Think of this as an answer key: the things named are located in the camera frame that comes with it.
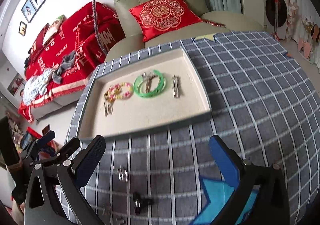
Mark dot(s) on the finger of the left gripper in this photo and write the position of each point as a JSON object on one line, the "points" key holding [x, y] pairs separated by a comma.
{"points": [[64, 153], [37, 145]]}

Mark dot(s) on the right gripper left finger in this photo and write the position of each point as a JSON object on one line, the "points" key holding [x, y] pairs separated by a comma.
{"points": [[42, 204]]}

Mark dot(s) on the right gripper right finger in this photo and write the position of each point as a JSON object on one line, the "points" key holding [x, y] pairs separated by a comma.
{"points": [[271, 205]]}

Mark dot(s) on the gold tassel keychain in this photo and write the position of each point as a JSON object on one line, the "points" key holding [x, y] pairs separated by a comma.
{"points": [[108, 107]]}

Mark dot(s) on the silver heart pendant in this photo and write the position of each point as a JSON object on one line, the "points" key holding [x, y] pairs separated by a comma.
{"points": [[123, 175]]}

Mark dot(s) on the black hair claw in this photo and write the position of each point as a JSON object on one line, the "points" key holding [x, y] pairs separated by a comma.
{"points": [[140, 203]]}

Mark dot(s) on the green bangle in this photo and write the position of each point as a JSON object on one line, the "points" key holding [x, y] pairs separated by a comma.
{"points": [[142, 85]]}

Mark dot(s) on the silver hair clip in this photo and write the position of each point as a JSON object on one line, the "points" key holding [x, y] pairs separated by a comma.
{"points": [[176, 86]]}

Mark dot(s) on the teal jewelry tray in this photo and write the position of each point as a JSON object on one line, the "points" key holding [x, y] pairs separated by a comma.
{"points": [[136, 116]]}

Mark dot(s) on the blue star sticker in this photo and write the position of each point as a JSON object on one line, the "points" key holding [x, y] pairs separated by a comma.
{"points": [[217, 194]]}

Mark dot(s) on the white patterned cloth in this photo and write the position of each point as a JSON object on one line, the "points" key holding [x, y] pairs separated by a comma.
{"points": [[37, 85]]}

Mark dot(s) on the grey cloth on sofa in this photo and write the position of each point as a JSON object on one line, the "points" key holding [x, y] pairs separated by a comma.
{"points": [[67, 63]]}

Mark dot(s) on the grey checked tablecloth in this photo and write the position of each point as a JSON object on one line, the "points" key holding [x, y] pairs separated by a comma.
{"points": [[264, 107]]}

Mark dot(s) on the red sofa blanket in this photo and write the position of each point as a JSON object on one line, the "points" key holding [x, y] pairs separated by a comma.
{"points": [[75, 33]]}

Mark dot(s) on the large framed picture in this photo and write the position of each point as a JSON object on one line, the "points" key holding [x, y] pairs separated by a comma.
{"points": [[30, 8]]}

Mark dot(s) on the red embroidered cushion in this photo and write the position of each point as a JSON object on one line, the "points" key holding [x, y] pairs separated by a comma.
{"points": [[157, 17]]}

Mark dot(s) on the green armchair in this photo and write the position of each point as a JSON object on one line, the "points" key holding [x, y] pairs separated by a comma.
{"points": [[212, 22]]}

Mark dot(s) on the yellow star sticker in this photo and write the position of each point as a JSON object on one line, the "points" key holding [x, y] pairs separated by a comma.
{"points": [[204, 38]]}

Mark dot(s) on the flexible gooseneck stand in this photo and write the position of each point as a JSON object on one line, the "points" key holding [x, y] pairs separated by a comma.
{"points": [[95, 23]]}

